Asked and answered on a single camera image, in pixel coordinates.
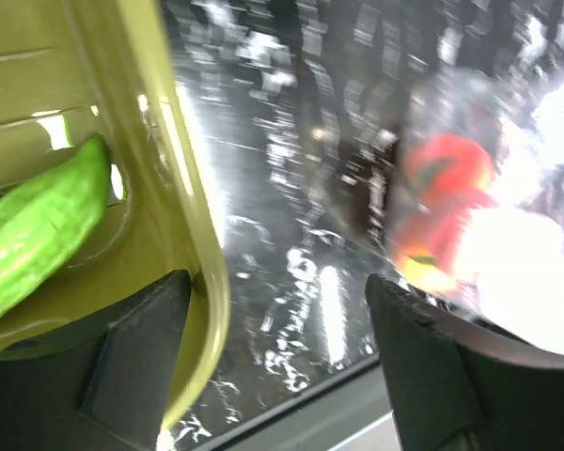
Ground clear bag orange zipper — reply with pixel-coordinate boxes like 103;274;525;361
385;68;564;355

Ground green bitter gourd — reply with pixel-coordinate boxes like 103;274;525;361
0;137;111;318

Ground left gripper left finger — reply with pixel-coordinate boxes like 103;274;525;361
0;270;191;450

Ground orange-red peach top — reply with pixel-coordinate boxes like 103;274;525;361
393;134;497;291

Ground black marble mat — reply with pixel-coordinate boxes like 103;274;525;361
159;1;564;450

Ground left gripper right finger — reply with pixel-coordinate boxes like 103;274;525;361
365;274;564;450

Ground green plastic basket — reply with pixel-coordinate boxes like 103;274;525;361
0;1;230;428

